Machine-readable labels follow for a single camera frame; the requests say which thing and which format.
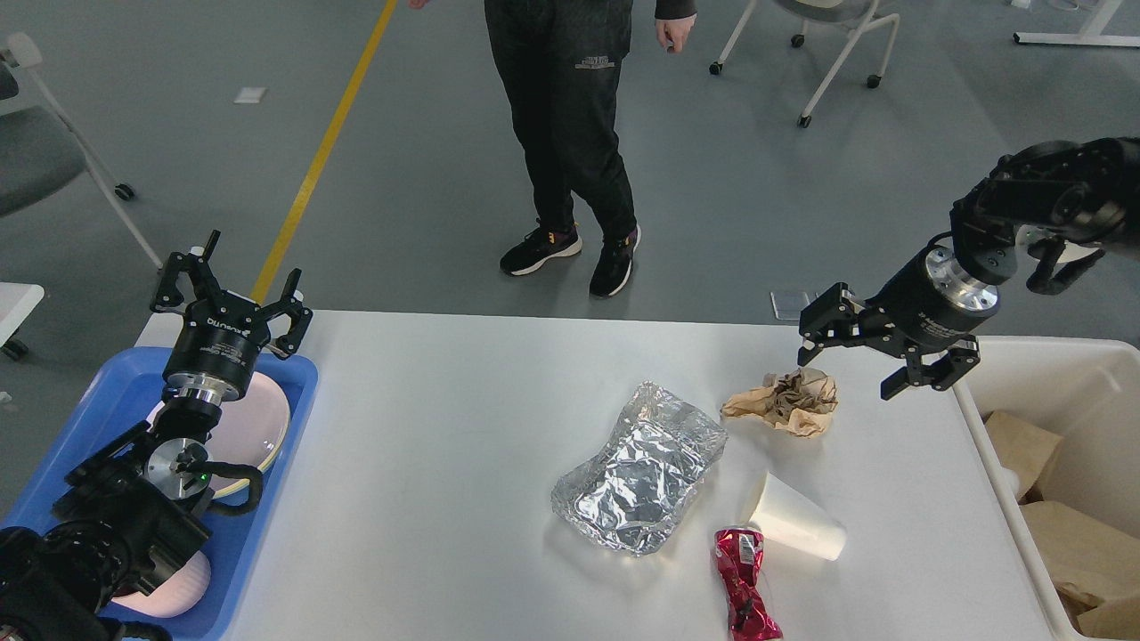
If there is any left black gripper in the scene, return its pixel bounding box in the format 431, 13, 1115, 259
150, 230, 314, 401

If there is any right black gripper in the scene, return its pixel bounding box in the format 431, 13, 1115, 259
797, 248, 1000, 401

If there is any brown paper ball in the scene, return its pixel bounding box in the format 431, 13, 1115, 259
720, 368, 839, 439

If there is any pink plate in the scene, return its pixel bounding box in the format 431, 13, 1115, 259
143, 372, 290, 500

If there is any brown paper bag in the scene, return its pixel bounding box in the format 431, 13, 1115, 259
984, 409, 1065, 503
1021, 500, 1139, 640

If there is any white paper cup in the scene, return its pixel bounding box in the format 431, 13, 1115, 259
744, 472, 847, 561
998, 466, 1021, 503

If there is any pink mug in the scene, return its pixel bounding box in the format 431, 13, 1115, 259
111, 551, 212, 618

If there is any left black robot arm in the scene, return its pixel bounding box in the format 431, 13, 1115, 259
3, 232, 314, 640

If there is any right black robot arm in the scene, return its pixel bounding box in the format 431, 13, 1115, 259
797, 137, 1139, 399

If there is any left clear floor plate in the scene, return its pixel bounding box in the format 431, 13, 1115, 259
770, 289, 815, 323

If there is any blue plastic tray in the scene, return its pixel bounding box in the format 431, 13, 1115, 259
3, 346, 319, 640

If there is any white plastic bin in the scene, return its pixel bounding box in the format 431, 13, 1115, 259
952, 336, 1139, 640

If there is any white paper on floor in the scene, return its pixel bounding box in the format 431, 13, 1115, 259
233, 86, 267, 105

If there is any white side table left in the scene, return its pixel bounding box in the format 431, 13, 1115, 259
1, 281, 44, 362

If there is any grey chair left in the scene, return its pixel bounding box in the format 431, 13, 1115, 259
1, 32, 162, 268

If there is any crushed red can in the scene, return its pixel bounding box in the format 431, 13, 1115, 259
713, 527, 785, 640

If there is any crumpled aluminium foil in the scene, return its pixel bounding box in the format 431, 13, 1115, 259
549, 381, 728, 557

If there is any white chair top right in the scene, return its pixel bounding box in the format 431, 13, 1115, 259
707, 0, 899, 128

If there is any white table frame corner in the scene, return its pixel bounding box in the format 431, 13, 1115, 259
1011, 1, 1139, 49

